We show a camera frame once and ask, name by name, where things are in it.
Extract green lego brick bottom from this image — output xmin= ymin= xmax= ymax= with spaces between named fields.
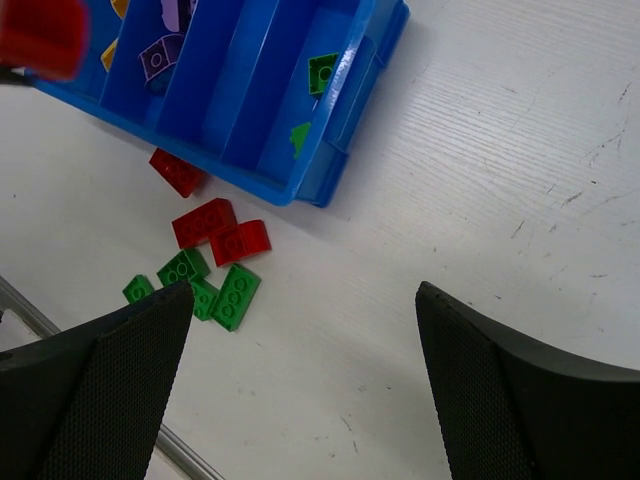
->
xmin=123 ymin=274 xmax=155 ymax=304

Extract yellow lego brick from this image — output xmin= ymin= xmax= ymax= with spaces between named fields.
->
xmin=100 ymin=38 xmax=118 ymax=72

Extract red half-round lego brick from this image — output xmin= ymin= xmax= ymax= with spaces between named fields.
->
xmin=149 ymin=148 xmax=207 ymax=198

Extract green lego brick small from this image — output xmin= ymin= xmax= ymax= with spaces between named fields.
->
xmin=190 ymin=279 xmax=219 ymax=321

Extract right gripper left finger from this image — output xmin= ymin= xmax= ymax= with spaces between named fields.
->
xmin=1 ymin=282 xmax=194 ymax=479

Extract red long lego brick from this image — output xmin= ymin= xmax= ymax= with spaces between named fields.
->
xmin=171 ymin=198 xmax=237 ymax=249

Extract red small lego brick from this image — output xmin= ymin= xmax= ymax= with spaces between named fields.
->
xmin=209 ymin=219 xmax=271 ymax=267

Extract green lego brick top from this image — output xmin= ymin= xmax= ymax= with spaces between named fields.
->
xmin=290 ymin=122 xmax=311 ymax=159

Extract purple lego brick studs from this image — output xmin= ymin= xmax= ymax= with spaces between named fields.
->
xmin=138 ymin=33 xmax=185 ymax=85

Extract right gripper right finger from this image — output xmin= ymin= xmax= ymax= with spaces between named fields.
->
xmin=415 ymin=282 xmax=639 ymax=479

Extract blue divided plastic bin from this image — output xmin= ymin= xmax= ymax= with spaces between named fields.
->
xmin=37 ymin=1 xmax=410 ymax=207

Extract red oval lego brick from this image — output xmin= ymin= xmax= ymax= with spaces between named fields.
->
xmin=1 ymin=0 xmax=89 ymax=81

